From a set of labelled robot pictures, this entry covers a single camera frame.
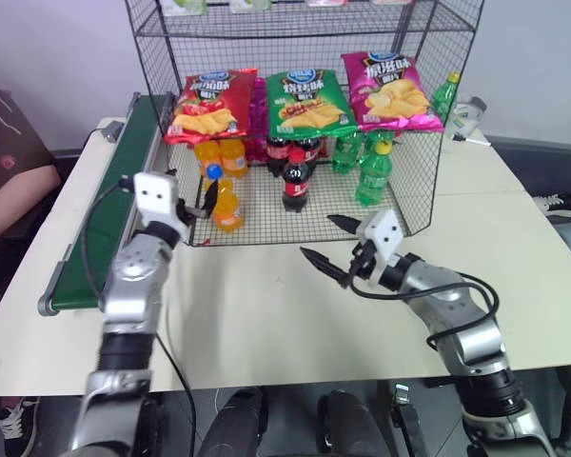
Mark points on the grey conveyor control box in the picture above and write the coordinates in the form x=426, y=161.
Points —
x=112, y=131

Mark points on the green soda bottle yellow cap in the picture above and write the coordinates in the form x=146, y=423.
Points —
x=446, y=95
x=373, y=176

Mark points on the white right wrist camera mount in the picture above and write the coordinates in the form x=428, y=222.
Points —
x=384, y=235

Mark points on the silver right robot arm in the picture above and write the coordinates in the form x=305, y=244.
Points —
x=461, y=309

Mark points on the black sneaker white laces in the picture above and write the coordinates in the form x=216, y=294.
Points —
x=561, y=204

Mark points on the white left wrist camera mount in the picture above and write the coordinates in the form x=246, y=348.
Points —
x=155, y=192

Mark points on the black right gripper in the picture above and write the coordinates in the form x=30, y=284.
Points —
x=362, y=262

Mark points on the black sneaker white sole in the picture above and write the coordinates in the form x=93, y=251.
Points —
x=16, y=426

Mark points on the green conveyor belt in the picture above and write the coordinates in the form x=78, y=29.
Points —
x=104, y=209

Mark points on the dark rounded shape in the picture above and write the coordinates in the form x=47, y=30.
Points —
x=235, y=423
x=349, y=423

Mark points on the person in dark shirt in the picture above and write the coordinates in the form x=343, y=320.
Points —
x=9, y=166

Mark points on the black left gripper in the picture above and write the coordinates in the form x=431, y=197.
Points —
x=189, y=212

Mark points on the green chip bag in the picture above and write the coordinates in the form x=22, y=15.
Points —
x=307, y=107

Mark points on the cola bottle red cap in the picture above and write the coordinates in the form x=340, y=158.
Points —
x=296, y=183

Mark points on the magenta chip bag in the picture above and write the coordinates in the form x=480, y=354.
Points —
x=395, y=95

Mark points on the shiny magenta snack bag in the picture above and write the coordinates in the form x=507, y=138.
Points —
x=257, y=119

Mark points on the white marker pen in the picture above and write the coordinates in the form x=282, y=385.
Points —
x=471, y=140

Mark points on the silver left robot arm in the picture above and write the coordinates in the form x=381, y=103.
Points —
x=133, y=281

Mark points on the red chip bag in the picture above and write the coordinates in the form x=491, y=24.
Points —
x=209, y=109

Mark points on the orange soda bottle blue cap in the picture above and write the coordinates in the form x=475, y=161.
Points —
x=228, y=209

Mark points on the green snack package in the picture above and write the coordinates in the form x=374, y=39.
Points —
x=185, y=5
x=251, y=4

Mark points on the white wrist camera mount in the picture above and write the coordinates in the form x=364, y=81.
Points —
x=384, y=235
x=155, y=192

